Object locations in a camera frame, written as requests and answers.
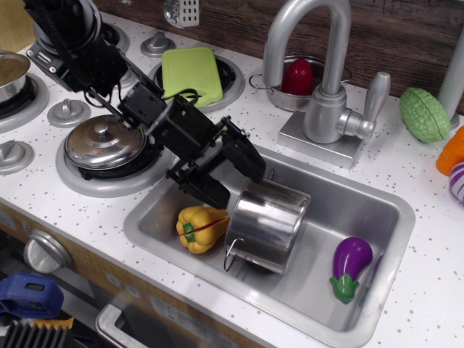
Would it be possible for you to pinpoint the yellow cloth scrap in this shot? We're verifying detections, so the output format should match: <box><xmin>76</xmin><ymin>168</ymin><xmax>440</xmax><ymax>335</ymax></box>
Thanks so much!
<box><xmin>45</xmin><ymin>317</ymin><xmax>74</xmax><ymax>330</ymax></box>

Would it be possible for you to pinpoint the purple white striped toy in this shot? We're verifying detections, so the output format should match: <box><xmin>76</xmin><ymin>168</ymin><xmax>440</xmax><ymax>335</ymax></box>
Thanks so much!
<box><xmin>448</xmin><ymin>161</ymin><xmax>464</xmax><ymax>204</ymax></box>

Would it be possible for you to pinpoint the blue plastic clamp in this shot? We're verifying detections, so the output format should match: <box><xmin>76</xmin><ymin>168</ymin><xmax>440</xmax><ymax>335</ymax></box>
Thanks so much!
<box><xmin>1</xmin><ymin>272</ymin><xmax>64</xmax><ymax>319</ymax></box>

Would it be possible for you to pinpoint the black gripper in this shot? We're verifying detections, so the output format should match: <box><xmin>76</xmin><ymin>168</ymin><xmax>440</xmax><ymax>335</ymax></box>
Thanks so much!
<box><xmin>149</xmin><ymin>96</ymin><xmax>266</xmax><ymax>209</ymax></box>

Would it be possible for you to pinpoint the silver toy faucet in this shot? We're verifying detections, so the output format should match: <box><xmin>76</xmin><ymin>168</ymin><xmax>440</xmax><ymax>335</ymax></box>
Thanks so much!
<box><xmin>262</xmin><ymin>0</ymin><xmax>391</xmax><ymax>170</ymax></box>

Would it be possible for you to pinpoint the silver stove knob middle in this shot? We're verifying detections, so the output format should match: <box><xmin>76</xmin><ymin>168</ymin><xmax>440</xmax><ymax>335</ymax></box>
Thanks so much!
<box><xmin>114</xmin><ymin>69</ymin><xmax>138</xmax><ymax>90</ymax></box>

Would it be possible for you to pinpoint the steel pot lid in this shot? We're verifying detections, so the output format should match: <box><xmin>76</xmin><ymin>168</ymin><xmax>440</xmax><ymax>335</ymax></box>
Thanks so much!
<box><xmin>65</xmin><ymin>115</ymin><xmax>147</xmax><ymax>170</ymax></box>

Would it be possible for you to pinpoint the silver stove knob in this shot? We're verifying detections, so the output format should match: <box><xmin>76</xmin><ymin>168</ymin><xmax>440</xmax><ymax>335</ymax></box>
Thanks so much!
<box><xmin>1</xmin><ymin>140</ymin><xmax>35</xmax><ymax>175</ymax></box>
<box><xmin>47</xmin><ymin>99</ymin><xmax>91</xmax><ymax>128</ymax></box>
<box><xmin>114</xmin><ymin>69</ymin><xmax>138</xmax><ymax>90</ymax></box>
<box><xmin>140</xmin><ymin>32</ymin><xmax>176</xmax><ymax>58</ymax></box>

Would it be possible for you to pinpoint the silver oven dial knob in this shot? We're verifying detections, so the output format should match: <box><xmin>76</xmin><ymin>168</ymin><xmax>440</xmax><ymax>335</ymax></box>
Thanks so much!
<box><xmin>23</xmin><ymin>229</ymin><xmax>73</xmax><ymax>274</ymax></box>

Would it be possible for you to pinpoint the stainless steel pot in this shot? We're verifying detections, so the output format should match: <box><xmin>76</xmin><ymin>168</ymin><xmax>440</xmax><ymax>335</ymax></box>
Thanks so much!
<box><xmin>223</xmin><ymin>179</ymin><xmax>311</xmax><ymax>275</ymax></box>

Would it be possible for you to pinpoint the back right burner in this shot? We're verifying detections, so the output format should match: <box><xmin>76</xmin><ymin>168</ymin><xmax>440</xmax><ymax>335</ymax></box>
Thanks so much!
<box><xmin>149</xmin><ymin>56</ymin><xmax>244</xmax><ymax>113</ymax></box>

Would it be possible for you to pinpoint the silver perforated utensil holder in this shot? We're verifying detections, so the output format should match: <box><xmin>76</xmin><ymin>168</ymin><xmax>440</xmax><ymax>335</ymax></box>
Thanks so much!
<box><xmin>164</xmin><ymin>0</ymin><xmax>202</xmax><ymax>29</ymax></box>

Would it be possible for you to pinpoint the grey vertical post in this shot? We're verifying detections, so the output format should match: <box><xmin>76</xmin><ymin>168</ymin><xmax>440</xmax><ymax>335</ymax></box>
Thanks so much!
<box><xmin>438</xmin><ymin>30</ymin><xmax>463</xmax><ymax>129</ymax></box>

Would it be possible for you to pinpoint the orange toy vegetable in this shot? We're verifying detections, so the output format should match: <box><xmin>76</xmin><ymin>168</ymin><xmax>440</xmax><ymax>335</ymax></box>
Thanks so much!
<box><xmin>436</xmin><ymin>127</ymin><xmax>464</xmax><ymax>176</ymax></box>

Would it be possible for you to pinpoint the green toy cutting board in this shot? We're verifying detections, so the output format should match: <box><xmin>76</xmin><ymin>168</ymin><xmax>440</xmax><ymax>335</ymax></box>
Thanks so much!
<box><xmin>161</xmin><ymin>46</ymin><xmax>223</xmax><ymax>107</ymax></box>

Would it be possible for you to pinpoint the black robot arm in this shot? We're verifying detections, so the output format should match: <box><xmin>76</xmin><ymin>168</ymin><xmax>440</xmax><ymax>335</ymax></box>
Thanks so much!
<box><xmin>25</xmin><ymin>1</ymin><xmax>265</xmax><ymax>208</ymax></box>

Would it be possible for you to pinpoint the purple toy eggplant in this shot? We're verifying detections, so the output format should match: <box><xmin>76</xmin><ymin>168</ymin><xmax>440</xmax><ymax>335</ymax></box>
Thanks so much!
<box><xmin>329</xmin><ymin>237</ymin><xmax>373</xmax><ymax>304</ymax></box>

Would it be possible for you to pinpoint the green toy bitter melon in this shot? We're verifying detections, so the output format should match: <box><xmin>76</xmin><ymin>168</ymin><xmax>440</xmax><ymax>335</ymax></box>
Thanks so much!
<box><xmin>399</xmin><ymin>87</ymin><xmax>451</xmax><ymax>143</ymax></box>

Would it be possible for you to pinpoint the silver stove knob back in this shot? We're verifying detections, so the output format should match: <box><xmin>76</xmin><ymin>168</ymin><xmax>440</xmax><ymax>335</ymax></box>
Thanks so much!
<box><xmin>140</xmin><ymin>32</ymin><xmax>176</xmax><ymax>58</ymax></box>

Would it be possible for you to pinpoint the silver toy sink basin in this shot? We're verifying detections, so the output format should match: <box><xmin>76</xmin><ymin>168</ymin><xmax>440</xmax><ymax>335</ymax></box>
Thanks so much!
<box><xmin>124</xmin><ymin>149</ymin><xmax>415</xmax><ymax>347</ymax></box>

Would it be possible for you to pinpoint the silver oven door handle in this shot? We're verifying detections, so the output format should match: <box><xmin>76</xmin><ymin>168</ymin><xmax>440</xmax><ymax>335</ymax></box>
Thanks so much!
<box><xmin>94</xmin><ymin>303</ymin><xmax>204</xmax><ymax>348</ymax></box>

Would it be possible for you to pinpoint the steel pot on left burner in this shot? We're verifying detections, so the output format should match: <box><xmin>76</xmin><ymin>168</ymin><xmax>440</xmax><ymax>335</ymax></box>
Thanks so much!
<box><xmin>0</xmin><ymin>50</ymin><xmax>30</xmax><ymax>103</ymax></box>

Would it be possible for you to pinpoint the front black burner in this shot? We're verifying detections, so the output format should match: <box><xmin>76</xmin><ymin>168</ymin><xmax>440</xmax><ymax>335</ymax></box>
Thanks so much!
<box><xmin>55</xmin><ymin>134</ymin><xmax>175</xmax><ymax>198</ymax></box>

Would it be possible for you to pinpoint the yellow toy bell pepper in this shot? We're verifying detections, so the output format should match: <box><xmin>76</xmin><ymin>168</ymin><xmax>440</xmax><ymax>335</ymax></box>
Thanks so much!
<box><xmin>176</xmin><ymin>206</ymin><xmax>230</xmax><ymax>254</ymax></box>

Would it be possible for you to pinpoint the red toy vegetable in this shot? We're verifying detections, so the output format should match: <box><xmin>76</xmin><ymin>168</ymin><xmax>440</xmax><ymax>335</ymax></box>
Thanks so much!
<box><xmin>281</xmin><ymin>58</ymin><xmax>313</xmax><ymax>96</ymax></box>

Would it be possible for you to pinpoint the silver stove knob front left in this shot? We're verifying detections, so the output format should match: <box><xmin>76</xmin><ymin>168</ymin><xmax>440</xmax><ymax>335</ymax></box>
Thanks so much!
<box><xmin>1</xmin><ymin>140</ymin><xmax>35</xmax><ymax>175</ymax></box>

